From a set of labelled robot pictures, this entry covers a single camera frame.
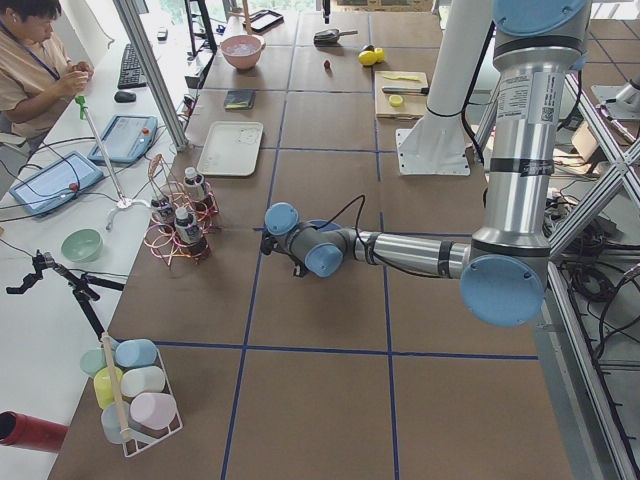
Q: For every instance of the red thermos bottle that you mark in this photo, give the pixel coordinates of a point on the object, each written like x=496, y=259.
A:
x=27, y=432

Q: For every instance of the yellow lemon far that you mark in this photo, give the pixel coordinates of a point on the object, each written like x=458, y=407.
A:
x=380, y=54

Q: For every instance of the drink bottle two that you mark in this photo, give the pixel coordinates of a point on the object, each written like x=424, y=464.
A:
x=163, y=213

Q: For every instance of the drink bottle one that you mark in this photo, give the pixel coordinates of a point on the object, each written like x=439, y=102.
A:
x=195, y=188

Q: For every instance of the drink bottle three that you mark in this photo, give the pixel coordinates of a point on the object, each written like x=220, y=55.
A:
x=189, y=231

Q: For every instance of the yellow lemon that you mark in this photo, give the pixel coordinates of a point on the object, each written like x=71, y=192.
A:
x=380, y=54
x=368, y=58

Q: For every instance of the blue pastel cup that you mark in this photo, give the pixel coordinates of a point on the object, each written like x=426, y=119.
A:
x=135, y=353

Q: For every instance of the yellow plastic knife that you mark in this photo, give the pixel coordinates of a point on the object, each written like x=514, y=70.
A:
x=412, y=78

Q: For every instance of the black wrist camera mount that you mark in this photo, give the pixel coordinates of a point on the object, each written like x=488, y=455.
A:
x=268, y=244

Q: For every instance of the aluminium frame post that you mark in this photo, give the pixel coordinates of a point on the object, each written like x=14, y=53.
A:
x=138, y=38

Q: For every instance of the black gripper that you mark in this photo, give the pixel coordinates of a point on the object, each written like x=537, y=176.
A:
x=298, y=269

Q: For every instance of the blue teach pendant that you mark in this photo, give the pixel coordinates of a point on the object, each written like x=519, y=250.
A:
x=56, y=184
x=128, y=137

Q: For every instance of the white cup rack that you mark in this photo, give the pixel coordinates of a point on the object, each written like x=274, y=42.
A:
x=118, y=426

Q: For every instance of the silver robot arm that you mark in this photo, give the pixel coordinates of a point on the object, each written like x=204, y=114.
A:
x=326, y=10
x=502, y=271

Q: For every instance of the steel ice scoop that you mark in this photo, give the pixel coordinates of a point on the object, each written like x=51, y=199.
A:
x=331, y=36

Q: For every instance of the black computer mouse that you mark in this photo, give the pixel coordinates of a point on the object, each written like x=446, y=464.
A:
x=122, y=97

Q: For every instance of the copper wire bottle rack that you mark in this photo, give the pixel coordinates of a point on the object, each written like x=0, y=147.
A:
x=168, y=247

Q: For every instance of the yellow pastel cup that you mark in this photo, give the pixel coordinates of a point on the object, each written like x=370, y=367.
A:
x=103, y=388

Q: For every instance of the white pastel cup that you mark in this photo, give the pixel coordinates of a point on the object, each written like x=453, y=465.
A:
x=141, y=380

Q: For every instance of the pink bowl of ice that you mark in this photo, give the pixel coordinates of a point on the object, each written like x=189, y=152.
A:
x=242, y=51

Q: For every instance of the yellow lemon near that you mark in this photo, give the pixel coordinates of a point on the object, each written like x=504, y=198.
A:
x=368, y=58

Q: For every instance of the blue plate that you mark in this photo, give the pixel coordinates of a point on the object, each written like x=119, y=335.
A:
x=322, y=225

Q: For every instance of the grey folded cloth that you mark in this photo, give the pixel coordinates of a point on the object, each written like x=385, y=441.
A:
x=239, y=99

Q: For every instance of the seated person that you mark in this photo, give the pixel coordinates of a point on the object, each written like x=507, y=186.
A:
x=38, y=78

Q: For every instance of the white stand with pole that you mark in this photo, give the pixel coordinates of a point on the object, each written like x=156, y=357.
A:
x=123, y=203

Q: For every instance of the pink pastel cup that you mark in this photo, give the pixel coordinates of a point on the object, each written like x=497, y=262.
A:
x=153, y=410

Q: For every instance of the blue teach pendant far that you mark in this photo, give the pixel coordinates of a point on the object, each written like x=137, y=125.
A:
x=128, y=137

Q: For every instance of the blue teach pendant near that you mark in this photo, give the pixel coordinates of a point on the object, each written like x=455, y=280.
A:
x=56, y=184

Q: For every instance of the cream bear tray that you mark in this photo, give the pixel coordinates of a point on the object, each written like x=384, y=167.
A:
x=231, y=149

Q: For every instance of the steel muddler black tip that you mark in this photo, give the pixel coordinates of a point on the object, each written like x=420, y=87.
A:
x=405, y=90

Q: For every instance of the green bowl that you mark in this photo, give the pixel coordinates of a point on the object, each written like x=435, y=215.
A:
x=82, y=246

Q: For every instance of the wooden cutting board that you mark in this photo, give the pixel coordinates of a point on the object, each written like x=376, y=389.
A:
x=414, y=105

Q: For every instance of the lemon half slice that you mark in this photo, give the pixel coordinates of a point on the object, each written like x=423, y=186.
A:
x=395, y=100

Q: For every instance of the black keyboard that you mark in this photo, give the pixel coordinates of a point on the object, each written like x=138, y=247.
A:
x=131, y=73

